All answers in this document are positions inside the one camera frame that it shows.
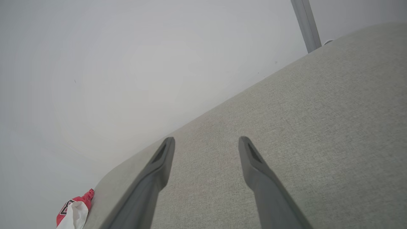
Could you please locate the red white basketball jersey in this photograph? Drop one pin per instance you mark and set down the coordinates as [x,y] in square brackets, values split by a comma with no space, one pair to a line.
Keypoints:
[74,213]

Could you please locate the grey metal pole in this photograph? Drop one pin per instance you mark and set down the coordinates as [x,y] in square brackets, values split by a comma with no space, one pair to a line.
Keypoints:
[305,22]

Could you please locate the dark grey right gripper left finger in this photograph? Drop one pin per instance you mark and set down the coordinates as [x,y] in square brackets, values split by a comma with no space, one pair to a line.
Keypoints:
[143,190]

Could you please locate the grey fabric sofa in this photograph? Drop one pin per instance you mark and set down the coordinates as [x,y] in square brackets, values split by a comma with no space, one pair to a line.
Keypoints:
[318,127]

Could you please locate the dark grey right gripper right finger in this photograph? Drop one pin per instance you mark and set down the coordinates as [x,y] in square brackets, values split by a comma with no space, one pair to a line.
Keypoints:
[270,197]

